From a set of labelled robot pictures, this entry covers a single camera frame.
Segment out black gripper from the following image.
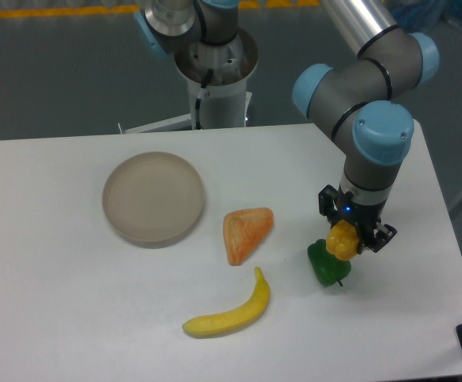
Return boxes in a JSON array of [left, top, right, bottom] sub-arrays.
[[318, 185, 397, 254]]

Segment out yellow toy pepper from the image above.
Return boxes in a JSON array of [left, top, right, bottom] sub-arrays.
[[326, 220, 360, 261]]

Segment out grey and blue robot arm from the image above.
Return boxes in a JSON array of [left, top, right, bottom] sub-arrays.
[[135, 1, 440, 260]]

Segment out green toy pepper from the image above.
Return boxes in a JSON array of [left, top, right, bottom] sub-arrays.
[[307, 239, 351, 287]]

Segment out beige round plate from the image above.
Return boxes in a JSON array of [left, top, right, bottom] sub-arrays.
[[102, 151, 206, 248]]

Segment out orange toy bread wedge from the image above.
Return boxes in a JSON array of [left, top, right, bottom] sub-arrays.
[[223, 207, 274, 266]]

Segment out yellow toy banana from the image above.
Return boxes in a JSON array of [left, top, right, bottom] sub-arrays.
[[182, 267, 271, 338]]

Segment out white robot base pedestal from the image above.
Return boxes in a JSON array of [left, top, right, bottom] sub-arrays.
[[124, 28, 258, 134]]

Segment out black cable on pedestal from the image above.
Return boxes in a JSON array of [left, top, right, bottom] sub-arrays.
[[194, 68, 215, 131]]

